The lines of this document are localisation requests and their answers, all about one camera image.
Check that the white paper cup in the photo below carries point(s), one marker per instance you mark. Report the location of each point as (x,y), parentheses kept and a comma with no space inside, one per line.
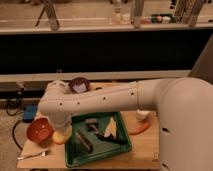
(141,114)

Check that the red bowl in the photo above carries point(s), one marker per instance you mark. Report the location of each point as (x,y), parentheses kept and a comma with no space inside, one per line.
(39,130)

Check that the purple bowl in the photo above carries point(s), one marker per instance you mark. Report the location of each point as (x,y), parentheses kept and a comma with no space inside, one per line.
(79,85)

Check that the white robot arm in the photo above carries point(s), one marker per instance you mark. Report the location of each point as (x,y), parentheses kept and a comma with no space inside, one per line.
(184,107)

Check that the orange carrot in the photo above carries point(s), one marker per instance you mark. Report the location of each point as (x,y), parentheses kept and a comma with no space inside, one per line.
(140,129)

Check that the dark grey tool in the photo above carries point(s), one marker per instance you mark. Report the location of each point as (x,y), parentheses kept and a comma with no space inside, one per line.
(92,125)

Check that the yellow red apple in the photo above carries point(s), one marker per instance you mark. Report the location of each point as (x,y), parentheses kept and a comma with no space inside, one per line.
(58,138)

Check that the green plastic tray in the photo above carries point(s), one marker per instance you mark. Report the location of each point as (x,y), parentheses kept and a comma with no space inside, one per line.
(103,147)

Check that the dark brown bar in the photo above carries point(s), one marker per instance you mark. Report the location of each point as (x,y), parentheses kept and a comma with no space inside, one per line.
(84,141)

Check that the blue box on floor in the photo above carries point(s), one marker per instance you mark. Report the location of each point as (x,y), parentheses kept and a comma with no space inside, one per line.
(29,113)

